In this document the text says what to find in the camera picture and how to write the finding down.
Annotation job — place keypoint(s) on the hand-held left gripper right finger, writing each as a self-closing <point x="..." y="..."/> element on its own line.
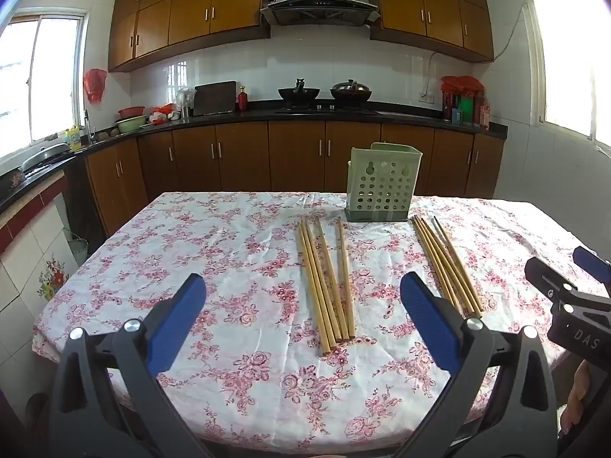
<point x="428" y="315"/>

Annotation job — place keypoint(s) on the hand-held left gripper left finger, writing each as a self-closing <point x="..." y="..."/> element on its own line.
<point x="177" y="315"/>

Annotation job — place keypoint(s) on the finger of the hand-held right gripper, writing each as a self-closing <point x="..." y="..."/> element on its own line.
<point x="544" y="274"/>
<point x="591" y="261"/>

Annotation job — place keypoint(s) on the green perforated chopstick holder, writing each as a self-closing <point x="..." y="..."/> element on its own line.
<point x="382" y="186"/>

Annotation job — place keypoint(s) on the person's right hand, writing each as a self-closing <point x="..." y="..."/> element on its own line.
<point x="578" y="384"/>

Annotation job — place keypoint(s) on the red floral white tablecloth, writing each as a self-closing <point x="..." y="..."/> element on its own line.
<point x="229" y="272"/>

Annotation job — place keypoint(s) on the white waste bin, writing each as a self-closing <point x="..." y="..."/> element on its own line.
<point x="79" y="250"/>

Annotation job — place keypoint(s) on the wooden lower cabinets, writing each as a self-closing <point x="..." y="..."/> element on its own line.
<point x="248" y="157"/>

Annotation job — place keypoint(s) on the group of condiment bottles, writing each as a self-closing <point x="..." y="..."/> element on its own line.
<point x="465" y="110"/>

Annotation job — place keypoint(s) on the sliding glass window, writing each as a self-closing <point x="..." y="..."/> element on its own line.
<point x="573" y="67"/>
<point x="43" y="81"/>

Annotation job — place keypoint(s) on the green basin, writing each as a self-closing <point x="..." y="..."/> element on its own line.
<point x="130" y="125"/>

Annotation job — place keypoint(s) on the yellow detergent bottle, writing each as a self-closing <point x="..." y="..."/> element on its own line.
<point x="74" y="139"/>

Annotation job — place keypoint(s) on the red plastic bag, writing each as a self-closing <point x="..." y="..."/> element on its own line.
<point x="462" y="85"/>
<point x="95" y="85"/>

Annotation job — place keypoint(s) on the grey pan with lid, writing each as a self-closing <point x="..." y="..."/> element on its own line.
<point x="45" y="155"/>

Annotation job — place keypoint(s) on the red basin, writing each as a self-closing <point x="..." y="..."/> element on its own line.
<point x="131" y="112"/>

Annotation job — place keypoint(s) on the metal faucet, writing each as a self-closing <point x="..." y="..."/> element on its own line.
<point x="88" y="126"/>

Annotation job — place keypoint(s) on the clear glass jars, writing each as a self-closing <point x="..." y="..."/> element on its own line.
<point x="185" y="102"/>

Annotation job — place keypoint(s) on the black kitchen countertop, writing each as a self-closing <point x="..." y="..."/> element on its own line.
<point x="257" y="115"/>

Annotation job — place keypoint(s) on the dark cutting board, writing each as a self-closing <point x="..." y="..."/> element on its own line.
<point x="215" y="99"/>

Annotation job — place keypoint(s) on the red bottle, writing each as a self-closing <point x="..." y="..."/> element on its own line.
<point x="243" y="100"/>

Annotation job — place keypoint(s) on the black gas stove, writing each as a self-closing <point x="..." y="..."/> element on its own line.
<point x="329" y="110"/>

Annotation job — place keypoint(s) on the black pot with lid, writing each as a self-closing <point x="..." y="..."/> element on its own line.
<point x="351" y="91"/>

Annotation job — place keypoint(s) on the black wok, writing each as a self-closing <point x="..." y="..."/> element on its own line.
<point x="298" y="94"/>

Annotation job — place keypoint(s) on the wooden upper cabinet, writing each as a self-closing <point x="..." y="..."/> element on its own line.
<point x="191" y="14"/>
<point x="429" y="9"/>

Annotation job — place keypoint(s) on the flower print wall tile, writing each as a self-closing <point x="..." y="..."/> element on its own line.
<point x="53" y="280"/>

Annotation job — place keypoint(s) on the white wall socket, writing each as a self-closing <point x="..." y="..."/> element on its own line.
<point x="426" y="98"/>

